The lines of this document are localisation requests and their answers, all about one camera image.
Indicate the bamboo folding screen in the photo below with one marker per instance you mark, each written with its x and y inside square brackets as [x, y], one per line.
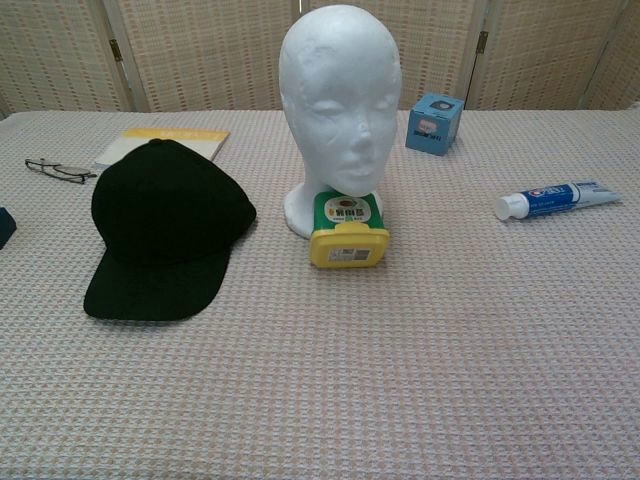
[200, 50]

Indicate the woven pink white tablecloth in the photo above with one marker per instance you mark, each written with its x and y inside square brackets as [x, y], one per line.
[350, 375]

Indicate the black framed eyeglasses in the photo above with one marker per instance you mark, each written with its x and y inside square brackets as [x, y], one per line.
[70, 173]

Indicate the light blue cube box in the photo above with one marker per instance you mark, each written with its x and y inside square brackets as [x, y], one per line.
[432, 127]

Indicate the dark blue glasses case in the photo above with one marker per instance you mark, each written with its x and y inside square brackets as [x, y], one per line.
[6, 227]

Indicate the white foam mannequin head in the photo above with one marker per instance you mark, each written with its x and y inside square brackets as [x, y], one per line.
[340, 75]

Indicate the black baseball cap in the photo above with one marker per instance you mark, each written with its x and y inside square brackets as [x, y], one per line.
[165, 215]

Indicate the yellow green lidded container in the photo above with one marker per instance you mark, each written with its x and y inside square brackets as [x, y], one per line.
[350, 250]

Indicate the blue white toothpaste tube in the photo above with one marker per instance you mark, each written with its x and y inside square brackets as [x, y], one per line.
[550, 197]

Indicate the yellow white notebook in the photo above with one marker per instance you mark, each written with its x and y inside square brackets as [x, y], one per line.
[200, 140]

